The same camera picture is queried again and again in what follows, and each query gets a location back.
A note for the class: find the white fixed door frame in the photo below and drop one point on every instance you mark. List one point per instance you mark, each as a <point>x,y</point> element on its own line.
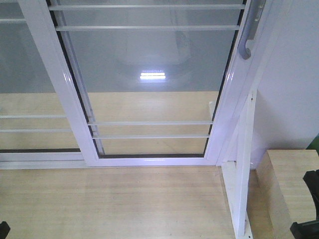
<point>37,159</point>

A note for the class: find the light wooden block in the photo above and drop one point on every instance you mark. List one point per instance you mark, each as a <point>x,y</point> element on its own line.
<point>280,175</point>

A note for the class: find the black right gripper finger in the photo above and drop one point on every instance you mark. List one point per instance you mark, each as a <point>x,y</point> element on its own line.
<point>310,229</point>

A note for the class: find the white wooden support bracket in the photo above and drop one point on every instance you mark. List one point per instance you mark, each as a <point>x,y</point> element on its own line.
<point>236,169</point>

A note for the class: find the grey metal door handle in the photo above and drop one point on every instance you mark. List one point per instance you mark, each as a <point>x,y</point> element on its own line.
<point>250,27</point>

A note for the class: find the white framed sliding glass door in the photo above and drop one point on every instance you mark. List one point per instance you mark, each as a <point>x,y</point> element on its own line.
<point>74,112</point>

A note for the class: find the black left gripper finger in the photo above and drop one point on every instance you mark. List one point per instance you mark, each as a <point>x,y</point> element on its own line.
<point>4,229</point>

